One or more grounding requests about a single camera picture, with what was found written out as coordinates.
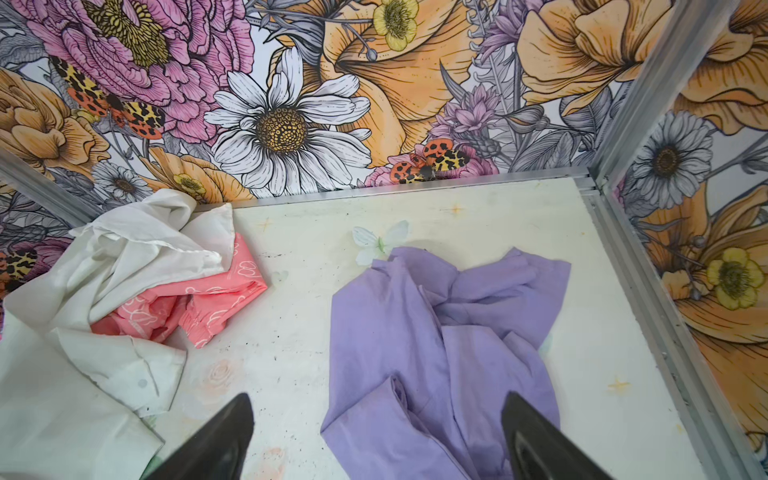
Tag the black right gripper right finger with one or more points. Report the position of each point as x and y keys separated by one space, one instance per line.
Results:
x=538 y=450

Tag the left metal corner post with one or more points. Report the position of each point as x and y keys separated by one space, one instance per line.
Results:
x=35 y=186

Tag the metal corner frame post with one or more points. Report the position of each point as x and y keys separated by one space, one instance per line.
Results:
x=692 y=28

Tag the white cloth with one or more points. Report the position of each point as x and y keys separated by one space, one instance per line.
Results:
x=72 y=400

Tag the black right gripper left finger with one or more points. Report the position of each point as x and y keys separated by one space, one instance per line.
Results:
x=217 y=450

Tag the pink patterned cloth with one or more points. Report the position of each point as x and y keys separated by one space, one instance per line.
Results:
x=201 y=307

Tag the purple cloth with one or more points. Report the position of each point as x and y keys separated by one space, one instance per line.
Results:
x=423 y=355

